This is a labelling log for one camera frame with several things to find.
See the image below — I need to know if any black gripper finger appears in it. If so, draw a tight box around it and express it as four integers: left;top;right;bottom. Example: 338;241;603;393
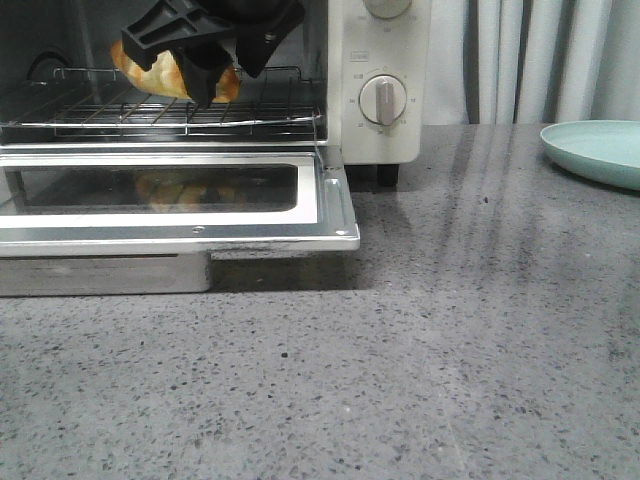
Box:
122;1;233;71
172;42;235;107

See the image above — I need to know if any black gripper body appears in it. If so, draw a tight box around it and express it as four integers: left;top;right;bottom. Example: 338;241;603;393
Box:
199;1;305;78

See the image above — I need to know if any golden bread roll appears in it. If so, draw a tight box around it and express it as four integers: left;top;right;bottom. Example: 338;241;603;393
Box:
110;40;240;103

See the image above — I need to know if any glass oven door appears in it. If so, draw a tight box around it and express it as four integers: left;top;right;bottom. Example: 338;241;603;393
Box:
1;144;360;257

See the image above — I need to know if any white Toshiba toaster oven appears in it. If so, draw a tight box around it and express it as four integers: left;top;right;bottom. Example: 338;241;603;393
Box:
1;1;431;186

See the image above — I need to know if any upper temperature knob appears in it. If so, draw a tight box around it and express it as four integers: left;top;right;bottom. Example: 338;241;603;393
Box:
363;0;412;20

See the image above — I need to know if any lower timer knob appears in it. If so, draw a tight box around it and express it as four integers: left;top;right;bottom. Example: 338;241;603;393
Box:
359;75;407;126

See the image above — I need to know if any metal crumb tray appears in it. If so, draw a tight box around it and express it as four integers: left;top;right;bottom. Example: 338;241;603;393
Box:
1;253;211;297

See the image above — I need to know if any grey curtain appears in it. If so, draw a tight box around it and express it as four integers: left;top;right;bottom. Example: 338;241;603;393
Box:
423;1;639;125

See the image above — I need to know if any light green plate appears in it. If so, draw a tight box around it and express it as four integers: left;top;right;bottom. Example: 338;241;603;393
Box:
540;120;639;191

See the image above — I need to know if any wire oven rack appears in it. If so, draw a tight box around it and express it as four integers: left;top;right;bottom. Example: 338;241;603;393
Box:
1;66;327;143

